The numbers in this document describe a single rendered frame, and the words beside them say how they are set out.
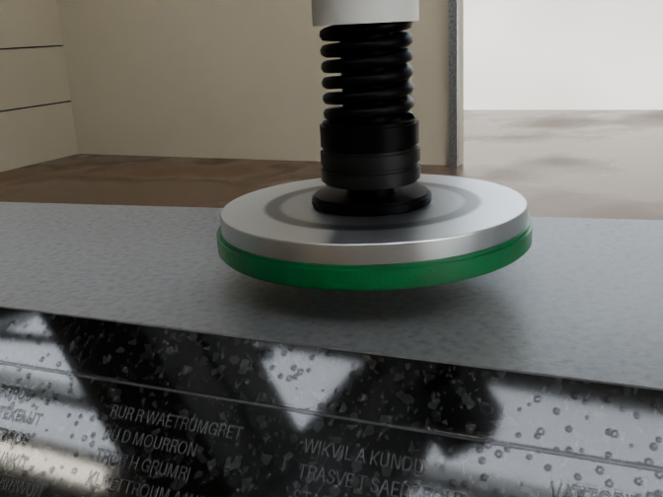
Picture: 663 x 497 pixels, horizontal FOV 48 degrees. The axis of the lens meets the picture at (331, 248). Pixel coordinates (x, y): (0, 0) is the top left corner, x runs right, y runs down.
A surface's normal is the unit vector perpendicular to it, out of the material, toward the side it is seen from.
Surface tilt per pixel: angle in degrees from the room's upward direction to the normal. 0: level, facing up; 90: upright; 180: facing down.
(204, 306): 0
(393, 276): 90
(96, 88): 90
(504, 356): 0
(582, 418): 45
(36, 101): 90
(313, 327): 0
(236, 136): 90
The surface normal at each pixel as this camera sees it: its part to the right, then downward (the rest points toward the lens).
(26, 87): 0.90, 0.07
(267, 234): -0.05, -0.96
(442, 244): 0.35, 0.25
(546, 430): -0.30, -0.48
